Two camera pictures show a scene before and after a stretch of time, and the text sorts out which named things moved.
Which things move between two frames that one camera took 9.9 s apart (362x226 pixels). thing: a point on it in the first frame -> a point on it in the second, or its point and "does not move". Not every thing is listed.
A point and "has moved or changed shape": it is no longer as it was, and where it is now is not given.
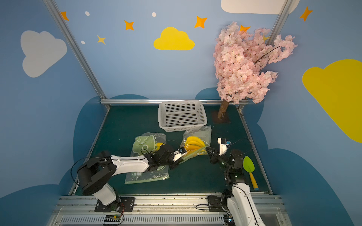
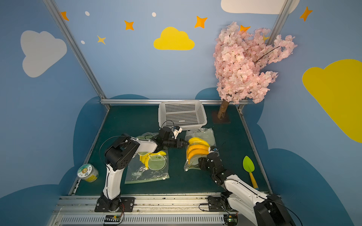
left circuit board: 115,218 does not move
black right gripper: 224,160 -> 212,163
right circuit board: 228,218 does not move
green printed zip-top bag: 145,144 does not move
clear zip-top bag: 195,141 has moved or changed shape
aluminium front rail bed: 161,211 does not move
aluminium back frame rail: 157,101 does not move
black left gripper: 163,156 -> 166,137
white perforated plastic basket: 175,116 does not move
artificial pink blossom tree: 239,58 does not move
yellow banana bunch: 195,145 has moved or changed shape
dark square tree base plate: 226,119 does not move
